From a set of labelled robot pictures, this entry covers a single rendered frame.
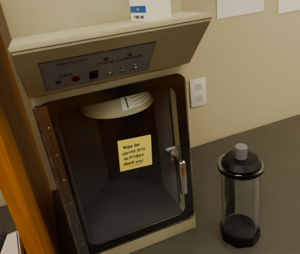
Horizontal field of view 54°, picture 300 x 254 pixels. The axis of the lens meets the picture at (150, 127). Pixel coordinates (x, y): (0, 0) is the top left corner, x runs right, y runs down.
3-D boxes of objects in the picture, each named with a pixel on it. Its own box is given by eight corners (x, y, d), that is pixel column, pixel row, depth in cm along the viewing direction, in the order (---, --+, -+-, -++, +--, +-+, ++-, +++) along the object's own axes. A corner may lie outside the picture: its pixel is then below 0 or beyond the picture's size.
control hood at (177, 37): (27, 94, 54) (9, 38, 50) (185, 60, 63) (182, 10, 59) (27, 115, 44) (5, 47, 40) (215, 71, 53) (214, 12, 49)
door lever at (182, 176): (180, 181, 73) (171, 185, 72) (177, 148, 69) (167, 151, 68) (191, 193, 69) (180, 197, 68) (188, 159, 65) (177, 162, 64)
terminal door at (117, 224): (82, 257, 72) (35, 104, 55) (193, 215, 80) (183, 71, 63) (82, 259, 71) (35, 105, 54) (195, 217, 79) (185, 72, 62)
